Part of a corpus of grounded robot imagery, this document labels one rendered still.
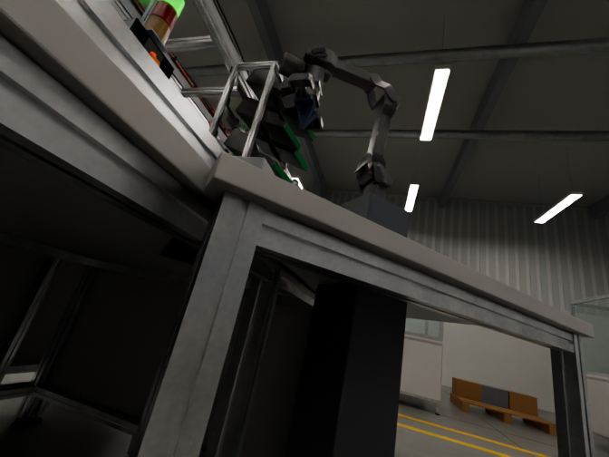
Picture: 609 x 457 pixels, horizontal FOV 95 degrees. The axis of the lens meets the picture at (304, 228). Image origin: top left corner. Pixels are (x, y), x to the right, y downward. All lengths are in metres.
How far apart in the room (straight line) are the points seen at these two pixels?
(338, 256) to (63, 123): 0.28
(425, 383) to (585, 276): 7.16
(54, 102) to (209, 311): 0.19
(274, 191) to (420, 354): 4.34
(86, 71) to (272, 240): 0.19
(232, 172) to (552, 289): 10.21
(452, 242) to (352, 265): 9.52
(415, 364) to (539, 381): 5.74
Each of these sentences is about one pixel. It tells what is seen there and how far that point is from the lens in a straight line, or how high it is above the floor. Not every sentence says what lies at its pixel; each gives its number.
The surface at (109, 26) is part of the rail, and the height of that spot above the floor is 0.94.
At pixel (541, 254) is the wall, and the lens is 10.53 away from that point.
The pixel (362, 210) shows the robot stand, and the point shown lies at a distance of 0.71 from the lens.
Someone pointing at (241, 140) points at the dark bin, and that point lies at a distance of 1.11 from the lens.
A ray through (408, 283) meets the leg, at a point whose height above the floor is 0.81.
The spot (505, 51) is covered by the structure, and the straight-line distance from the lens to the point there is 5.51.
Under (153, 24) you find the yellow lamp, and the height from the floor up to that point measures 1.28.
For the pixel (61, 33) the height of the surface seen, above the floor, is 0.85.
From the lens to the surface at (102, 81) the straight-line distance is 0.24.
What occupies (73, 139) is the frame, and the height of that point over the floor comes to 0.80.
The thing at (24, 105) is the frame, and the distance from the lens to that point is 0.23.
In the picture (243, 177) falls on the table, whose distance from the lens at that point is 0.28.
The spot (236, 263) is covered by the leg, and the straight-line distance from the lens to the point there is 0.28.
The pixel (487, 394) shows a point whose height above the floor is 0.27.
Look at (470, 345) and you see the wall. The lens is 9.43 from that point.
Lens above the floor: 0.72
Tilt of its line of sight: 19 degrees up
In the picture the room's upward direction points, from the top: 12 degrees clockwise
